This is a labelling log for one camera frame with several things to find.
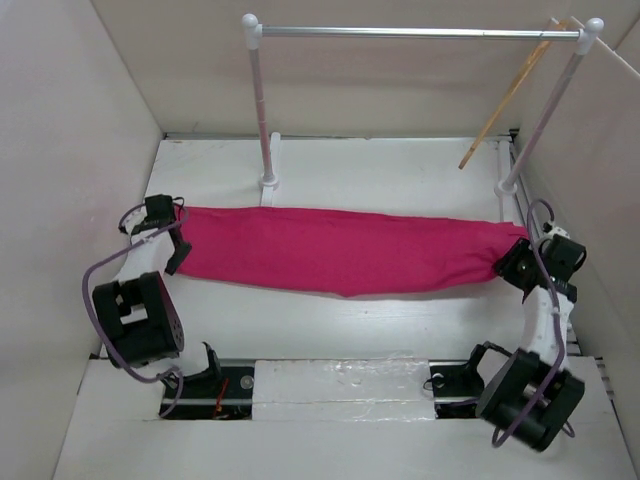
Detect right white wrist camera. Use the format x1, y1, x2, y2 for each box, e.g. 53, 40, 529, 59
540, 221, 570, 243

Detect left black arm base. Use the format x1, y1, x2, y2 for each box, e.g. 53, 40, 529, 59
164, 364, 255, 421

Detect wooden clothes hanger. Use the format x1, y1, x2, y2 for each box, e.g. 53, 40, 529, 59
458, 40, 552, 170

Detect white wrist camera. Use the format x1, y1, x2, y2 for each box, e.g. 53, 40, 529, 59
540, 221, 570, 243
118, 204, 146, 236

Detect pink trousers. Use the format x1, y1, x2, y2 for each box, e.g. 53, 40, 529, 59
178, 207, 526, 297

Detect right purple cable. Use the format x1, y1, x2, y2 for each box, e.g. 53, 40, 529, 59
492, 198, 576, 449

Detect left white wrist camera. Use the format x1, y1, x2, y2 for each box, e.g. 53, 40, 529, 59
118, 204, 146, 236

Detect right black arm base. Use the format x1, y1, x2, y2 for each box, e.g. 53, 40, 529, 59
423, 360, 500, 420

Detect white metal clothes rack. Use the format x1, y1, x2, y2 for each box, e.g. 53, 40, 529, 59
241, 13, 605, 221

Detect purple cable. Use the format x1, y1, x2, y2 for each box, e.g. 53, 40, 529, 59
82, 202, 191, 416
492, 198, 576, 449

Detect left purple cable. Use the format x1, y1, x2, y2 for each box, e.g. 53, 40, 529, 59
82, 202, 191, 416

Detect aluminium table edge rail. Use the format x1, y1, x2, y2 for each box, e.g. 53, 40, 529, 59
163, 129, 519, 141

